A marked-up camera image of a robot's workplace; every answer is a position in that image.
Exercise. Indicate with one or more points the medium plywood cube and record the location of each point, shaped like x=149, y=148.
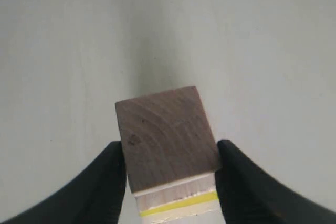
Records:
x=175, y=191

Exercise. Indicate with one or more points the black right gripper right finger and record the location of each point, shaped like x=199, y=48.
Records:
x=247, y=194

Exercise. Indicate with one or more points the yellow cube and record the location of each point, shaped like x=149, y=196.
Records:
x=182, y=203

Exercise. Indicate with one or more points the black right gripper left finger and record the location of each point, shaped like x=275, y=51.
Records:
x=94, y=196

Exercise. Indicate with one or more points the small wooden cube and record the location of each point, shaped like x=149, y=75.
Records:
x=166, y=137

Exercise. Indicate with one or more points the large light wooden cube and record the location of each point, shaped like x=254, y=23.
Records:
x=182, y=213

